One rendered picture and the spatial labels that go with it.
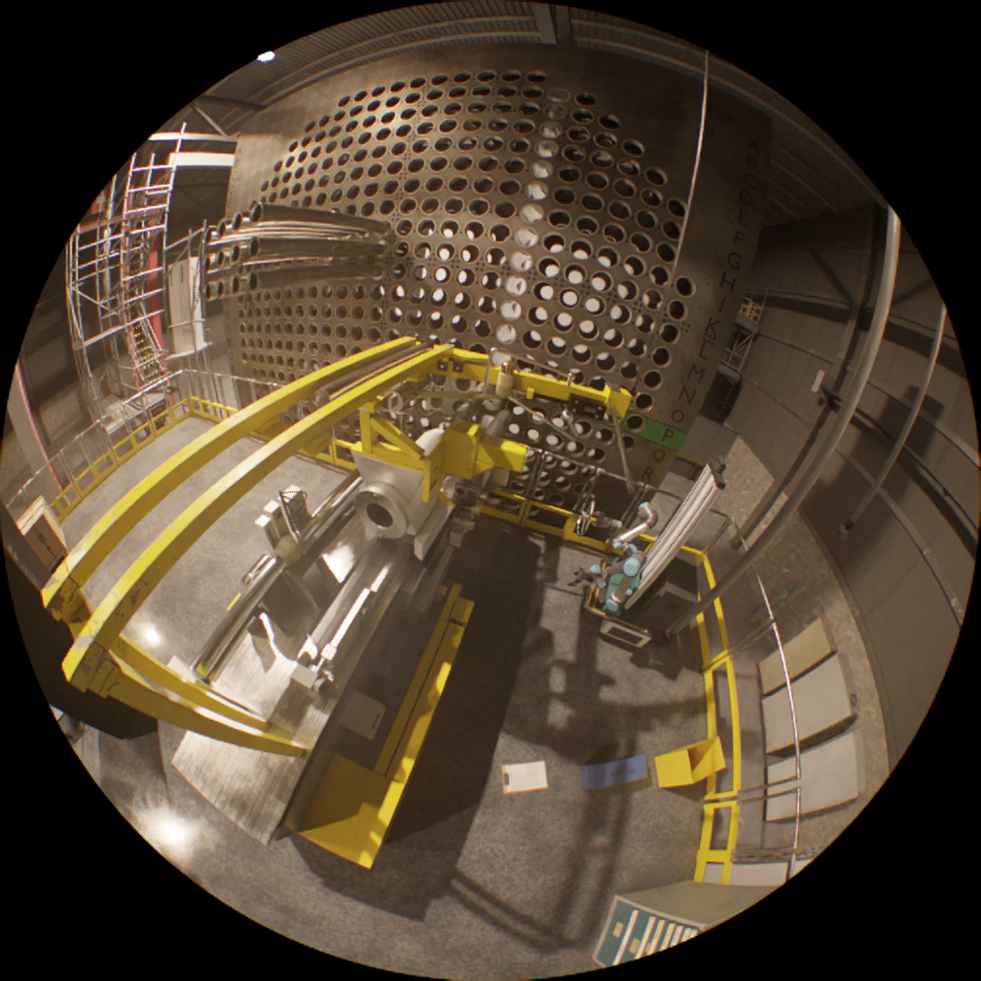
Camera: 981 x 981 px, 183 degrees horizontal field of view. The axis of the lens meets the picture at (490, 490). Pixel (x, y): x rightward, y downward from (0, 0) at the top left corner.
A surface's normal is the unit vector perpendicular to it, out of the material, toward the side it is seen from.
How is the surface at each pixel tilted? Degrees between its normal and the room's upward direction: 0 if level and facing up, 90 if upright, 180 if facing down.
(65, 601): 90
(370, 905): 0
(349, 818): 0
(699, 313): 90
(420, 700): 0
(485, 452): 90
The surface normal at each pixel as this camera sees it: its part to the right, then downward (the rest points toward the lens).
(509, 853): 0.18, -0.76
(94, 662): 0.95, 0.29
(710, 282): -0.25, 0.57
